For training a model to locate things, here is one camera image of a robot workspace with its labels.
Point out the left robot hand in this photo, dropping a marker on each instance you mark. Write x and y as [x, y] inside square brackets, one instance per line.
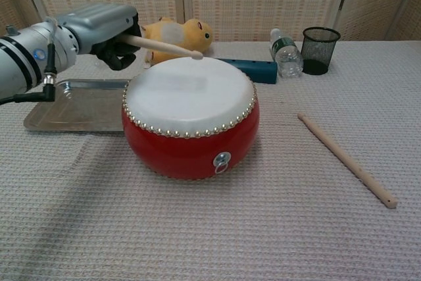
[98, 26]

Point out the wooden drumstick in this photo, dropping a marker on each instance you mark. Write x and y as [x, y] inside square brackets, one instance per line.
[345, 159]
[164, 45]

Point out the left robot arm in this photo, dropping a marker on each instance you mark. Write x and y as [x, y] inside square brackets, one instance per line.
[19, 60]

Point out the red drum white skin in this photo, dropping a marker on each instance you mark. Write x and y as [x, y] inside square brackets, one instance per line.
[190, 103]

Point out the stainless steel tray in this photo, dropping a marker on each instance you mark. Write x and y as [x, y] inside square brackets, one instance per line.
[89, 110]

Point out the yellow plush toy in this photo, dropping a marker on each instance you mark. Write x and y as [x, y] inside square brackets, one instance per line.
[184, 39]

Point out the beige woven folding screen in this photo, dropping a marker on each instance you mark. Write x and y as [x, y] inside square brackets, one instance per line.
[230, 1]

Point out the teal blue box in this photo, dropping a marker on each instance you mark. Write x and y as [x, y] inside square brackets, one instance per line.
[260, 71]

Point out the green label water bottle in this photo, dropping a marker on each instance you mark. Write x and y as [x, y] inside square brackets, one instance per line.
[287, 54]

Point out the black mesh pen cup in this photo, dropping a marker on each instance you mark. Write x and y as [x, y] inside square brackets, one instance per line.
[320, 50]

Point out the white woven tablecloth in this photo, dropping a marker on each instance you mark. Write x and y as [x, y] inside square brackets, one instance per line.
[210, 235]

